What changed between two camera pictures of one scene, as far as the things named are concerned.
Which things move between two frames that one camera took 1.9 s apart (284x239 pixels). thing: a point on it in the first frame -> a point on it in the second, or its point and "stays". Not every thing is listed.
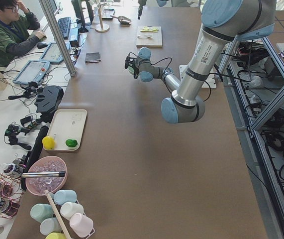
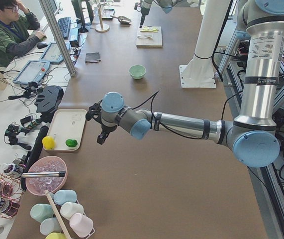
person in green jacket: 8,27 stays
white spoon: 149,37 stays
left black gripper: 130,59 -> 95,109
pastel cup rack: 78,225 stays
